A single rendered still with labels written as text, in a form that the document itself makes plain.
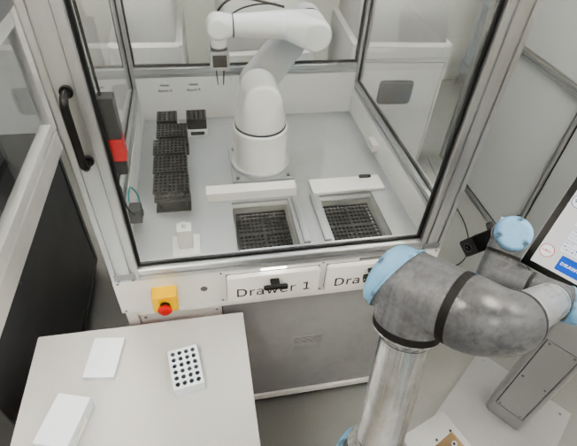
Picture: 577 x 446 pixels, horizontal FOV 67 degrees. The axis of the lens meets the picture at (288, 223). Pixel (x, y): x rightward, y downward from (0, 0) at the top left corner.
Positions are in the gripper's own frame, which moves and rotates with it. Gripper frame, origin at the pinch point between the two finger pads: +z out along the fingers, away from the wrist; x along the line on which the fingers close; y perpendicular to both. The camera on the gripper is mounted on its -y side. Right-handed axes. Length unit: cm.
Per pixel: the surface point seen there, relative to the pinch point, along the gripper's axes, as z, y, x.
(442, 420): -10, -31, -42
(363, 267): -0.8, -38.2, 4.9
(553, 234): 14.6, 17.4, -5.2
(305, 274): -10, -54, 9
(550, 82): 126, 67, 65
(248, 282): -18, -69, 12
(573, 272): 13.1, 17.6, -17.8
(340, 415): 55, -84, -52
